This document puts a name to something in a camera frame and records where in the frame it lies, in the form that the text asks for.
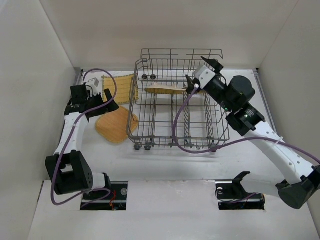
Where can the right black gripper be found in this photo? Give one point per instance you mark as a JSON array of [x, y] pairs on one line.
[[217, 78]]

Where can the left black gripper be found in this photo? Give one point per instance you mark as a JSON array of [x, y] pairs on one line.
[[97, 105]]

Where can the square woven bamboo plate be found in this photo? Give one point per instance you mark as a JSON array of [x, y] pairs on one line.
[[113, 125]]

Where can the shovel-shaped woven bamboo plate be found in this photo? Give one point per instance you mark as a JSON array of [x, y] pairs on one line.
[[164, 89]]

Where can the round woven bamboo plate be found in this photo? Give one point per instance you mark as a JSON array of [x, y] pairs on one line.
[[200, 91]]

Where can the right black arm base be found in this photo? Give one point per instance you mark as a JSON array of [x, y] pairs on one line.
[[231, 196]]

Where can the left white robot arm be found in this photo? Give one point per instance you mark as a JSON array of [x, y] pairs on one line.
[[67, 168]]

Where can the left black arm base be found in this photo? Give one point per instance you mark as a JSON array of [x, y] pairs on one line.
[[115, 201]]

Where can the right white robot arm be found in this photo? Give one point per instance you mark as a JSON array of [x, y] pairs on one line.
[[301, 178]]

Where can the rectangular woven bamboo plate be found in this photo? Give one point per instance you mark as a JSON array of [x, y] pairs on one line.
[[123, 87]]

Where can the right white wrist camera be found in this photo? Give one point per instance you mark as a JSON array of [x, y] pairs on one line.
[[204, 75]]

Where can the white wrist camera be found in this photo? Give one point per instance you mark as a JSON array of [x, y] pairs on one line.
[[204, 75], [94, 85]]

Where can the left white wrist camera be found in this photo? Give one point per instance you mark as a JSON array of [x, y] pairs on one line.
[[94, 85]]

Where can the grey wire dish rack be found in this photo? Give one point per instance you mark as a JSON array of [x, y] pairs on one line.
[[201, 125]]

